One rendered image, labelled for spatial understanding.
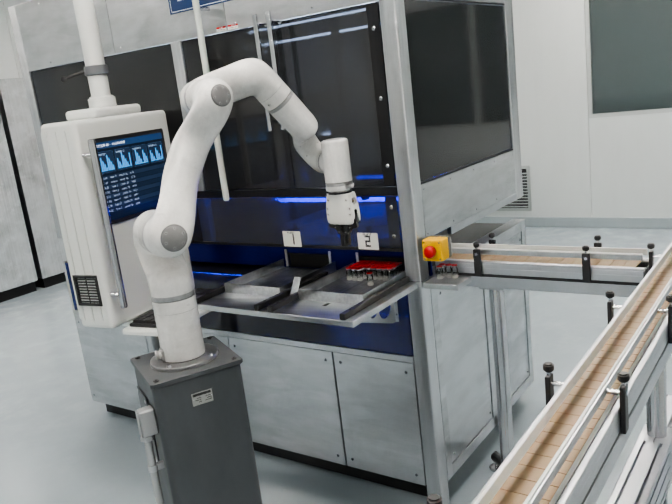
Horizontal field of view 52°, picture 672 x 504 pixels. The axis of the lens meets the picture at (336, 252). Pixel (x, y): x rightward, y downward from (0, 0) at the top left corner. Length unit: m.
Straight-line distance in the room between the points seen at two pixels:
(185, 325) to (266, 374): 1.06
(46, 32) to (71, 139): 1.07
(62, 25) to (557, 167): 4.85
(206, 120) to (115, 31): 1.34
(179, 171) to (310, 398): 1.28
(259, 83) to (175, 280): 0.59
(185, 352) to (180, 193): 0.44
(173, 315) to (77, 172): 0.82
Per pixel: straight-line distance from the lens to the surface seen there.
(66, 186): 2.62
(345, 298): 2.22
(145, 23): 3.02
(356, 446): 2.81
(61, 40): 3.46
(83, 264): 2.65
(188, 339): 1.96
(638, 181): 6.82
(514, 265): 2.33
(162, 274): 1.94
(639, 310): 1.88
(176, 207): 1.86
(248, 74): 1.98
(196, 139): 1.90
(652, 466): 1.99
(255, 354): 2.95
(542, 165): 7.02
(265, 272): 2.71
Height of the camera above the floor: 1.55
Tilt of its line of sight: 13 degrees down
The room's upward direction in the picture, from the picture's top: 7 degrees counter-clockwise
